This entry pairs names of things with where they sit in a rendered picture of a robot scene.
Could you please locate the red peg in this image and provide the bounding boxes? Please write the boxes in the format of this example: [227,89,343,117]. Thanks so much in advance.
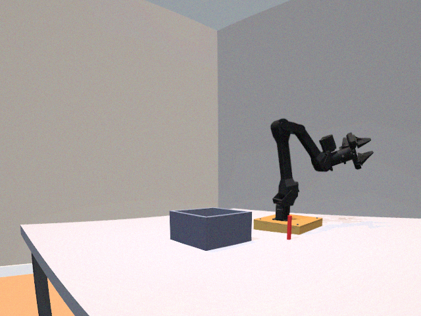
[287,215,292,240]

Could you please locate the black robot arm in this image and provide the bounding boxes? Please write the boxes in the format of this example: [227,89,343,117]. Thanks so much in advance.
[271,118,341,222]

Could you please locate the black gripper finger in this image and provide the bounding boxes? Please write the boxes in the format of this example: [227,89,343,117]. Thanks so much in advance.
[358,151,373,165]
[353,134,371,148]

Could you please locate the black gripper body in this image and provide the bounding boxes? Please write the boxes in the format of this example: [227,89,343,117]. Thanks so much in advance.
[338,133,361,170]

